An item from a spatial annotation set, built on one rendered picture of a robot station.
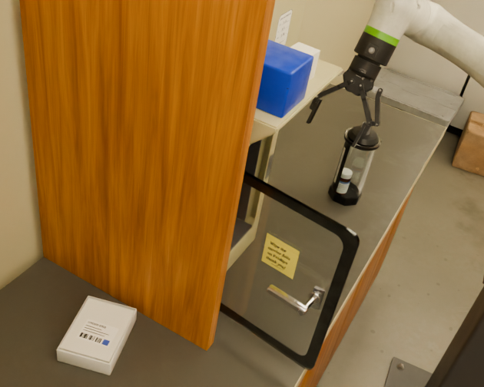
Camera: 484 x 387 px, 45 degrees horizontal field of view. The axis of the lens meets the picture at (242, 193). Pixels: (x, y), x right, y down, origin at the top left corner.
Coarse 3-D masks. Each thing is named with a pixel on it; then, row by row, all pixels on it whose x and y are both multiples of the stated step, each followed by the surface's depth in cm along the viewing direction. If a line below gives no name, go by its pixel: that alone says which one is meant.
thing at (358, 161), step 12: (360, 144) 168; (348, 156) 173; (360, 156) 171; (372, 156) 173; (348, 168) 174; (360, 168) 174; (348, 180) 177; (360, 180) 177; (336, 192) 181; (348, 192) 179; (360, 192) 182
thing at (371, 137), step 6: (360, 126) 174; (348, 132) 172; (354, 132) 170; (372, 132) 172; (354, 138) 169; (360, 138) 168; (366, 138) 169; (372, 138) 169; (378, 138) 171; (366, 144) 168; (372, 144) 169
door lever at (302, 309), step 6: (270, 288) 114; (276, 288) 114; (270, 294) 115; (276, 294) 114; (282, 294) 113; (312, 294) 115; (282, 300) 113; (288, 300) 112; (294, 300) 113; (312, 300) 114; (318, 300) 114; (294, 306) 112; (300, 306) 112; (306, 306) 112; (300, 312) 111; (306, 312) 111
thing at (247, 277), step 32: (256, 192) 112; (256, 224) 116; (288, 224) 110; (320, 224) 106; (256, 256) 120; (320, 256) 109; (352, 256) 104; (224, 288) 131; (256, 288) 124; (288, 288) 118; (320, 288) 113; (256, 320) 129; (288, 320) 123; (320, 320) 117; (288, 352) 128
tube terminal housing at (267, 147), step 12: (276, 0) 108; (288, 0) 114; (300, 0) 119; (276, 12) 111; (300, 12) 122; (276, 24) 113; (300, 24) 125; (288, 36) 122; (264, 144) 146; (264, 156) 148; (264, 168) 150; (264, 180) 149
